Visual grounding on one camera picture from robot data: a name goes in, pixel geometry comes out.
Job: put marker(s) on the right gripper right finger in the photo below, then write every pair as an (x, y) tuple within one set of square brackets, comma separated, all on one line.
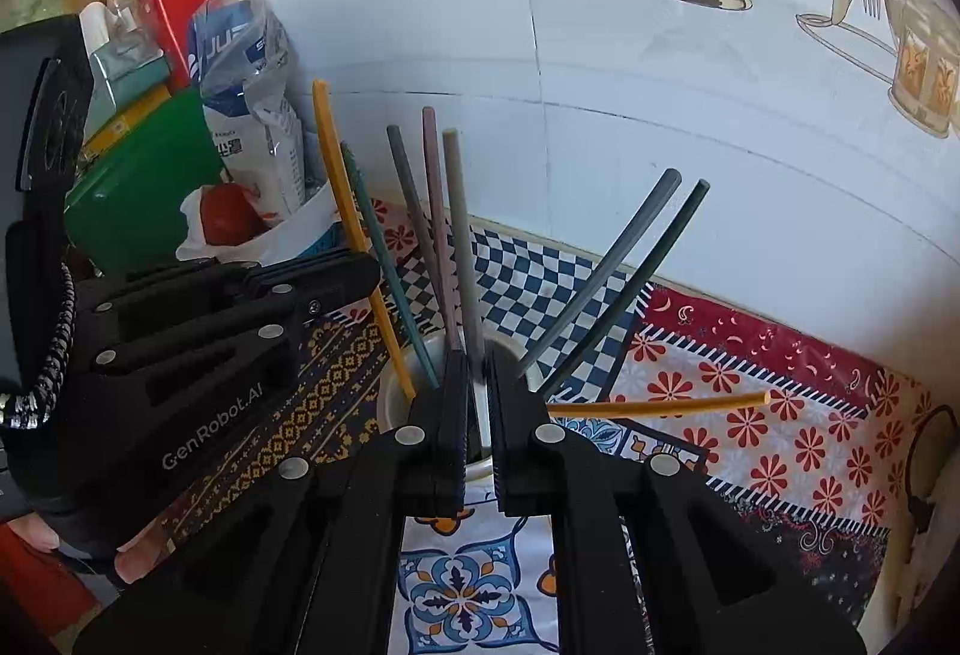
[(648, 559)]

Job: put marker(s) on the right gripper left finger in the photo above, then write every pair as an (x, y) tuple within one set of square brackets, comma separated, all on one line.
[(303, 561)]

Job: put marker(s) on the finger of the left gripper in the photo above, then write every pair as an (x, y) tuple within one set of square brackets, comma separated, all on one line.
[(294, 291), (186, 274)]

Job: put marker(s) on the yellow chopstick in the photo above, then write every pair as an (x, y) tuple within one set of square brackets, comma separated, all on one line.
[(657, 409), (337, 175)]

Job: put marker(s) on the teal chopstick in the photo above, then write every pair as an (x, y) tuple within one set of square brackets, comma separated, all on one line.
[(365, 205)]

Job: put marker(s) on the pink chopstick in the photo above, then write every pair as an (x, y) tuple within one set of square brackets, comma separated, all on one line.
[(428, 245), (446, 295)]

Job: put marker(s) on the dark green chopstick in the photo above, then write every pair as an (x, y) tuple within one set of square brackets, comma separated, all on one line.
[(627, 296)]

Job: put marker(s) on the grey chopstick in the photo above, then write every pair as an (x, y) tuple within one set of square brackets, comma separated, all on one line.
[(651, 207)]

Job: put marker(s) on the person's left hand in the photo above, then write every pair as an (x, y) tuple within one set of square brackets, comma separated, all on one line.
[(130, 561)]

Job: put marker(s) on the red tomato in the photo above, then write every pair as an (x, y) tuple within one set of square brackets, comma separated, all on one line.
[(228, 219)]

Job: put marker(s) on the white and blue basket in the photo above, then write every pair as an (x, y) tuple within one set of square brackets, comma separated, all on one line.
[(291, 238)]

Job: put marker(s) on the green box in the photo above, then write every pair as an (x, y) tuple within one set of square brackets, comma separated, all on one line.
[(125, 212)]

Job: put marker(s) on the white ceramic utensil cup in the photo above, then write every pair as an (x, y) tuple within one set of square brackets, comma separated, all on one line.
[(392, 406)]

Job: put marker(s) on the white blue food bag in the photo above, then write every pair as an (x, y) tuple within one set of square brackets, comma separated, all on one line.
[(239, 61)]

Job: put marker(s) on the patterned patchwork tablecloth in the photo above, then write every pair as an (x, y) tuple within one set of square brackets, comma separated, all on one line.
[(823, 469)]

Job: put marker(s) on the teal tissue box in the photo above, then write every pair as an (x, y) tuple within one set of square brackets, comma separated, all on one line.
[(123, 70)]

